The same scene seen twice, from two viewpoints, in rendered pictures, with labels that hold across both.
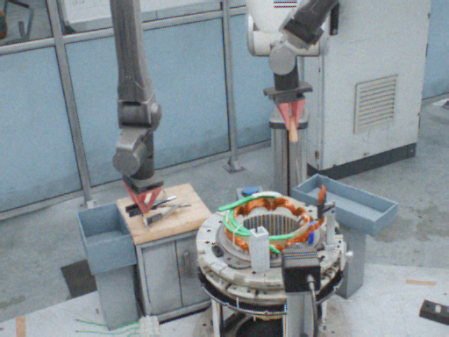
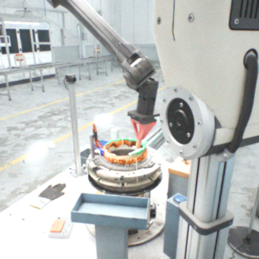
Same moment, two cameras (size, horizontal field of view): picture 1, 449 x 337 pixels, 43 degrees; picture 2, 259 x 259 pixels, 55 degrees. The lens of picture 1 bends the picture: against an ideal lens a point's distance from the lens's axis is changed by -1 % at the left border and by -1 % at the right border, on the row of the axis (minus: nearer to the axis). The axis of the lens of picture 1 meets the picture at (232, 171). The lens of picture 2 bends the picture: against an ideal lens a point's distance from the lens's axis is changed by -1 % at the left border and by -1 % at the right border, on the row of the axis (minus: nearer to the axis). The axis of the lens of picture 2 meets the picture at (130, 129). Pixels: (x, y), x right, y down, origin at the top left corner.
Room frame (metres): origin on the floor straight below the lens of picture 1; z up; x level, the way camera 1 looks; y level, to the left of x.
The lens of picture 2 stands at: (1.85, -0.64, 1.59)
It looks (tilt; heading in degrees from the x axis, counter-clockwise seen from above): 21 degrees down; 143
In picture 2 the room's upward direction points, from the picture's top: straight up
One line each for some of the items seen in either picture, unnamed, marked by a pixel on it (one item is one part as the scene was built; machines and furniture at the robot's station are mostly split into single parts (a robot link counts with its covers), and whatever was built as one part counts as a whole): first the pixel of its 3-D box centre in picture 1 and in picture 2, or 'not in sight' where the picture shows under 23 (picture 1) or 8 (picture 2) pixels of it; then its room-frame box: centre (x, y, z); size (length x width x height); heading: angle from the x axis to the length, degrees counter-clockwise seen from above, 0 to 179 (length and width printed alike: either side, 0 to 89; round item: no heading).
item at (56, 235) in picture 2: not in sight; (62, 225); (0.96, -0.35, 0.79); 0.12 x 0.09 x 0.02; 140
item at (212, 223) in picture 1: (269, 237); (125, 158); (1.06, -0.07, 1.09); 0.32 x 0.32 x 0.01
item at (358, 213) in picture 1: (341, 242); (112, 237); (1.26, -0.28, 0.92); 0.25 x 0.11 x 0.28; 45
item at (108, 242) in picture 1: (110, 269); not in sight; (1.20, 0.32, 0.92); 0.17 x 0.11 x 0.28; 20
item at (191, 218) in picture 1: (163, 211); (197, 166); (1.26, 0.18, 1.05); 0.20 x 0.19 x 0.02; 110
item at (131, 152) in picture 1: (135, 136); not in sight; (1.11, 0.20, 1.33); 0.11 x 0.09 x 0.12; 168
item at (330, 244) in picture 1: (330, 224); (92, 147); (1.00, -0.19, 1.15); 0.03 x 0.02 x 0.12; 102
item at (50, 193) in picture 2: not in sight; (50, 193); (0.68, -0.30, 0.79); 0.24 x 0.13 x 0.02; 115
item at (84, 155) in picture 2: not in sight; (91, 159); (0.50, 0.05, 0.82); 0.16 x 0.14 x 0.07; 25
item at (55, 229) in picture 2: not in sight; (57, 225); (0.95, -0.37, 0.80); 0.07 x 0.05 x 0.01; 140
